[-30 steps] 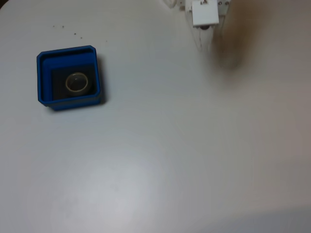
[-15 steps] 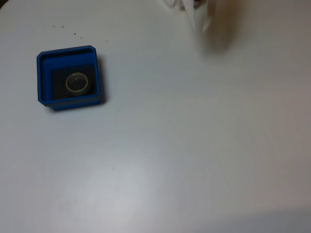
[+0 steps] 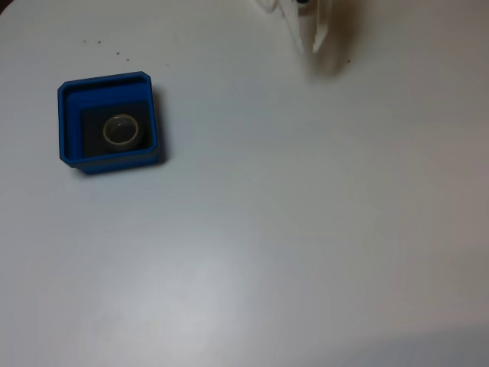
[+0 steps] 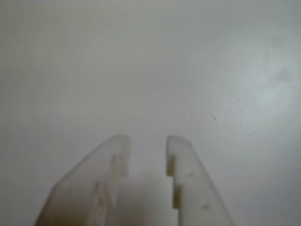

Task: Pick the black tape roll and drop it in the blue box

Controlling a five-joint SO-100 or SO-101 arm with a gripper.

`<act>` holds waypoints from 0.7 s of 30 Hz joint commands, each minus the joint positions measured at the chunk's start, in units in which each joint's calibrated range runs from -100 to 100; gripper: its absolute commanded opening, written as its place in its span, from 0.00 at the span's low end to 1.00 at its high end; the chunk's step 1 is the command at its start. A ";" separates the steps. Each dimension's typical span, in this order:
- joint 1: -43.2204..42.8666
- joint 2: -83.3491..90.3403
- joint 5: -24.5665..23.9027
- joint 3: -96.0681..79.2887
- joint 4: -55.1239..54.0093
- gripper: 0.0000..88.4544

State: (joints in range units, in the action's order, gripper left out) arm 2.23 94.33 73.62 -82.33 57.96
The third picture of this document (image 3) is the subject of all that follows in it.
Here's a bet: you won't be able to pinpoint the black tape roll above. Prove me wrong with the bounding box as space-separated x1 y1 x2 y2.
102 112 145 151

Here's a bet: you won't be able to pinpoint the blue square plastic box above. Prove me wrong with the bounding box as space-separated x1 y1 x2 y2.
57 70 166 176

